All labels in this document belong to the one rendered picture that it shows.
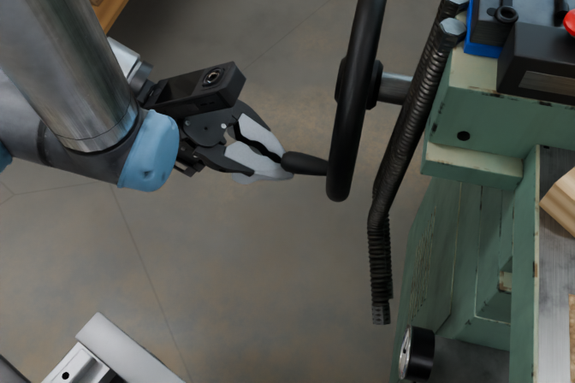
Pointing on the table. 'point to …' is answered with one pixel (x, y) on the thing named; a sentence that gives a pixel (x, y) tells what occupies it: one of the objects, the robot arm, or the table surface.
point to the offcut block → (562, 202)
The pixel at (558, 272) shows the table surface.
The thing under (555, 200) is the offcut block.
